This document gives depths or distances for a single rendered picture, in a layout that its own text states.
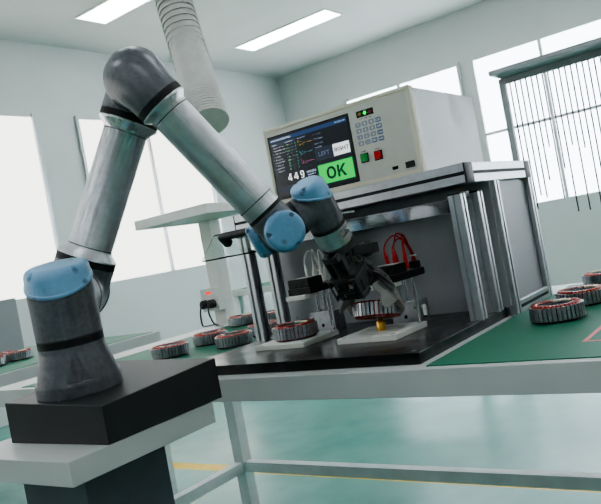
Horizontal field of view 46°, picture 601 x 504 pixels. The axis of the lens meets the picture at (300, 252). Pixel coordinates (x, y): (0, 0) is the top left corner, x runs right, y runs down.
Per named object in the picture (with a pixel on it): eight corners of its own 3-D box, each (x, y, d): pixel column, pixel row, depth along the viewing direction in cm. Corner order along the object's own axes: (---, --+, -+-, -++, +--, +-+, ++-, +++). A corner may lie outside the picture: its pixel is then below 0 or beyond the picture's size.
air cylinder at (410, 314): (421, 323, 165) (417, 300, 165) (393, 326, 170) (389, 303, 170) (430, 319, 169) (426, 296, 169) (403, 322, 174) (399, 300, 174)
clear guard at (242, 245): (281, 247, 152) (275, 220, 152) (202, 262, 166) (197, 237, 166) (358, 233, 178) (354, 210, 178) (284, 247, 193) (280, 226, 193)
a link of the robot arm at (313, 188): (280, 189, 145) (315, 168, 146) (304, 232, 150) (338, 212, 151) (291, 198, 138) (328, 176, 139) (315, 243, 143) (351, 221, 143)
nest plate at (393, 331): (396, 340, 147) (395, 334, 147) (337, 344, 156) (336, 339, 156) (427, 326, 159) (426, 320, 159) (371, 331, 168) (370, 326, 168)
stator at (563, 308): (573, 323, 140) (569, 304, 140) (521, 326, 148) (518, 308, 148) (595, 312, 148) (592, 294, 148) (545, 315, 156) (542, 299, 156)
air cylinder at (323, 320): (336, 331, 180) (332, 310, 180) (312, 333, 184) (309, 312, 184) (347, 327, 184) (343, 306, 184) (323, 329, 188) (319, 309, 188)
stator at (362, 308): (386, 314, 150) (384, 297, 150) (343, 319, 156) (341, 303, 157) (412, 315, 158) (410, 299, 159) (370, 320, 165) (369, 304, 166)
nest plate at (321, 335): (304, 347, 162) (303, 342, 162) (255, 351, 171) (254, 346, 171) (339, 333, 174) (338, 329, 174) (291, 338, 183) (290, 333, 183)
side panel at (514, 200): (518, 314, 166) (494, 180, 166) (506, 315, 168) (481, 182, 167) (553, 295, 188) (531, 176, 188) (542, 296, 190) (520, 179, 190)
